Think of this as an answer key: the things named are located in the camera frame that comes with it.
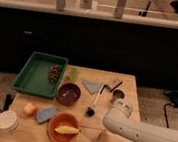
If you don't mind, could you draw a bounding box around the dark fork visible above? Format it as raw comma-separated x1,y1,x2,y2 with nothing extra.
106,79,122,92

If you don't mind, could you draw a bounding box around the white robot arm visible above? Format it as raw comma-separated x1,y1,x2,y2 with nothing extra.
102,99,178,142

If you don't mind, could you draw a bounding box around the purple bowl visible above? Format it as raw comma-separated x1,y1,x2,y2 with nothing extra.
56,83,81,106

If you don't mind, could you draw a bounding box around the orange bowl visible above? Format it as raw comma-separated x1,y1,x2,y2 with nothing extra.
47,112,80,142

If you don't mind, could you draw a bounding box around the green yellow small object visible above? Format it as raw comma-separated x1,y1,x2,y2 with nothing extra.
66,68,79,82

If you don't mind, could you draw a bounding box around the grey blue cloth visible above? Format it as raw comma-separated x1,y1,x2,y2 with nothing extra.
82,80,103,94

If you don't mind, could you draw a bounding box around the red grape bunch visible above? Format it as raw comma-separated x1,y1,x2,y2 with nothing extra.
48,65,60,84

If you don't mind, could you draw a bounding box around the metal cup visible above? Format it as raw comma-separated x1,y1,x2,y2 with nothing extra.
111,89,125,102

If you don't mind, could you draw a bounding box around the green plastic tray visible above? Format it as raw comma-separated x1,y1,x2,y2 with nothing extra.
12,52,68,99

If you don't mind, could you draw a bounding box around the blue sponge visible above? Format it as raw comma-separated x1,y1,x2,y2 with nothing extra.
36,107,57,124

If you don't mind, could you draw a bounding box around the yellow banana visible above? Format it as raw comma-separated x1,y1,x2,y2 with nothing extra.
55,125,80,135

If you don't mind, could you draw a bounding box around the yellow apple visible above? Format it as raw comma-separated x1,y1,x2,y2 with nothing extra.
23,102,37,116

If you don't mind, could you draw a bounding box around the black object beside table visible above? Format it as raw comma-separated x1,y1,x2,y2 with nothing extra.
3,94,13,111

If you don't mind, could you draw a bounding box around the white paper cup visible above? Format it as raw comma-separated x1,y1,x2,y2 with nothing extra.
0,110,19,132

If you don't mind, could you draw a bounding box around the right wooden post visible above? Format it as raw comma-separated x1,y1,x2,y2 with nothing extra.
114,0,127,19

